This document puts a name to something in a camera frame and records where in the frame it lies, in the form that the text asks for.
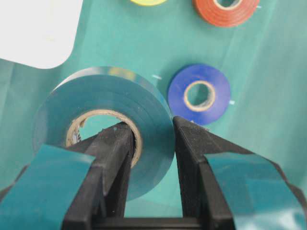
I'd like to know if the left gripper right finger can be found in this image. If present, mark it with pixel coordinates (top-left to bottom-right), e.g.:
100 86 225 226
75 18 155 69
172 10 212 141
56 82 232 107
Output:
173 116 307 230

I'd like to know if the teal tape roll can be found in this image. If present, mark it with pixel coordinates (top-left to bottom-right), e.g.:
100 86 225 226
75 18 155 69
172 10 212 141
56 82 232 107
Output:
32 67 175 200

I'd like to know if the white plastic case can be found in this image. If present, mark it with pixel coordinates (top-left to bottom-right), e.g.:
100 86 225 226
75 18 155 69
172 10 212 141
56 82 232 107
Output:
0 0 83 69

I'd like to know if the red tape roll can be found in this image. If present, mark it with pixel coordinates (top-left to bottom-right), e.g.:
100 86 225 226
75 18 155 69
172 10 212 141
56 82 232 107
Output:
193 0 259 27

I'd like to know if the blue tape roll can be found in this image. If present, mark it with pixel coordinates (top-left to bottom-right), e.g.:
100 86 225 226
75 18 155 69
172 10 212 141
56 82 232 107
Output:
167 64 231 125

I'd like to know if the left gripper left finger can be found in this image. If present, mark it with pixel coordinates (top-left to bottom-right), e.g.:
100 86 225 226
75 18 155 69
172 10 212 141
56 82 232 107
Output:
0 122 134 230

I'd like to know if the yellow tape roll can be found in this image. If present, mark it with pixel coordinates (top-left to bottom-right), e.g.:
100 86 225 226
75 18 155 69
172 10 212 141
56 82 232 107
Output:
131 0 166 6

